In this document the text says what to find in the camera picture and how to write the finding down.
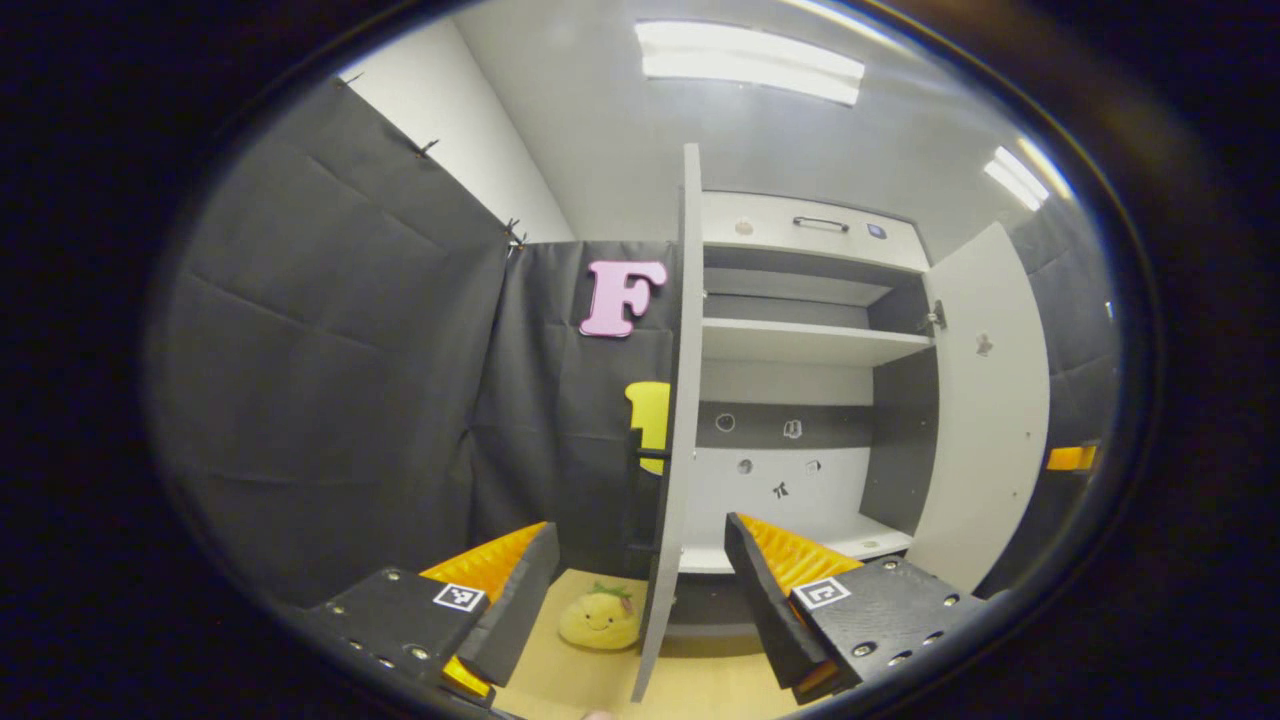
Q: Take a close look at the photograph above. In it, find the white cabinet shelf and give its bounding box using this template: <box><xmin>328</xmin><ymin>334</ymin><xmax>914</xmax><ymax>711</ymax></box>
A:
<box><xmin>700</xmin><ymin>318</ymin><xmax>936</xmax><ymax>368</ymax></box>

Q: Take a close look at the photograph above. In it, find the yellow plush toy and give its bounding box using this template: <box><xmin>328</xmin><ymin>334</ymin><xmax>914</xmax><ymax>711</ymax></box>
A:
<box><xmin>558</xmin><ymin>582</ymin><xmax>643</xmax><ymax>651</ymax></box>

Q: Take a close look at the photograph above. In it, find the small ceiling light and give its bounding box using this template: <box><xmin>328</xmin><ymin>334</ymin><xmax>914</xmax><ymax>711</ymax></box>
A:
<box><xmin>983</xmin><ymin>145</ymin><xmax>1051</xmax><ymax>211</ymax></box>

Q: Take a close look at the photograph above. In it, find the black backdrop cloth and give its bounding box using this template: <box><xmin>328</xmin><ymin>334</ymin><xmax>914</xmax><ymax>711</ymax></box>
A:
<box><xmin>145</xmin><ymin>75</ymin><xmax>1121</xmax><ymax>606</ymax></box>

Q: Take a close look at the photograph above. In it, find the grey cabinet door checkered sticker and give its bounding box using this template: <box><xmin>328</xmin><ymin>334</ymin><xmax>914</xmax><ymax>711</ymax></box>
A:
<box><xmin>625</xmin><ymin>143</ymin><xmax>706</xmax><ymax>703</ymax></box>

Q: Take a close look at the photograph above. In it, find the long ceiling light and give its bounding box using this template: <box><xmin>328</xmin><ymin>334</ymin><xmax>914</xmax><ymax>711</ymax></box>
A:
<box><xmin>635</xmin><ymin>20</ymin><xmax>866</xmax><ymax>106</ymax></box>

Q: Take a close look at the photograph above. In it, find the grey double-door shoe cabinet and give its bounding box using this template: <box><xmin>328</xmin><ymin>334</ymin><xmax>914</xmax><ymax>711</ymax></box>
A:
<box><xmin>680</xmin><ymin>190</ymin><xmax>941</xmax><ymax>641</ymax></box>

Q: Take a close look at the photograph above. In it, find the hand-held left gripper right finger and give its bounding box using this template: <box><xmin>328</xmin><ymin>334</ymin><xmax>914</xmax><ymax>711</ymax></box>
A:
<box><xmin>725</xmin><ymin>512</ymin><xmax>991</xmax><ymax>704</ymax></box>

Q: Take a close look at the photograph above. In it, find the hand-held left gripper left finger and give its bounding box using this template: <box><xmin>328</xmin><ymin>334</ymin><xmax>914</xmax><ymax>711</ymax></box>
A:
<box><xmin>300</xmin><ymin>521</ymin><xmax>561</xmax><ymax>701</ymax></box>

